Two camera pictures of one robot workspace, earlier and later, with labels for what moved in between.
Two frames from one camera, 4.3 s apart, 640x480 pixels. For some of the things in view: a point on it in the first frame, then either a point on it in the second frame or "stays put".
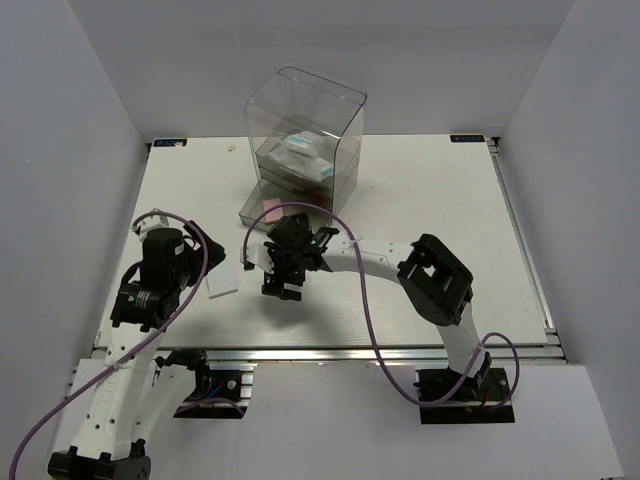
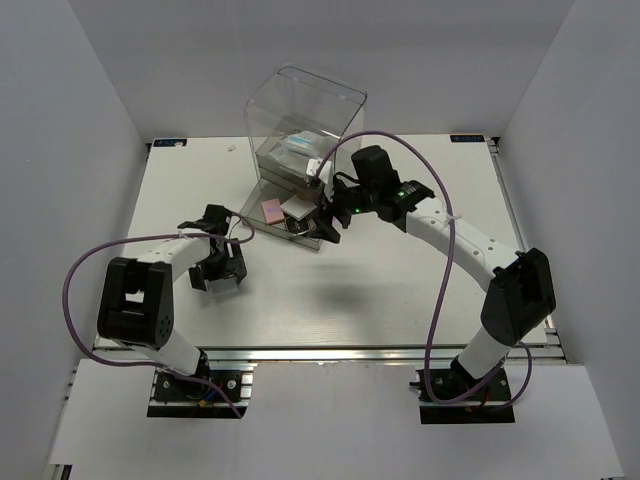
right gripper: (274, 283) to (324, 229)
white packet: (221, 281) stays put
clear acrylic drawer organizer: (305, 138) stays put
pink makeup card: (274, 213) stays put
